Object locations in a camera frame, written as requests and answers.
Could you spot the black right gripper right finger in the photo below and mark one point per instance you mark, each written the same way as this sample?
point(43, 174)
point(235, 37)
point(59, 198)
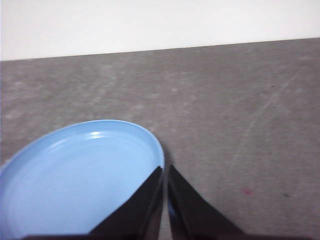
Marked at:
point(190, 215)

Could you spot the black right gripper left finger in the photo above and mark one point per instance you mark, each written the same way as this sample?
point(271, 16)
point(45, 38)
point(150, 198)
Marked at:
point(135, 215)

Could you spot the blue plate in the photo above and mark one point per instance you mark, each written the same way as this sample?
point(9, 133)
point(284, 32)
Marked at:
point(62, 175)

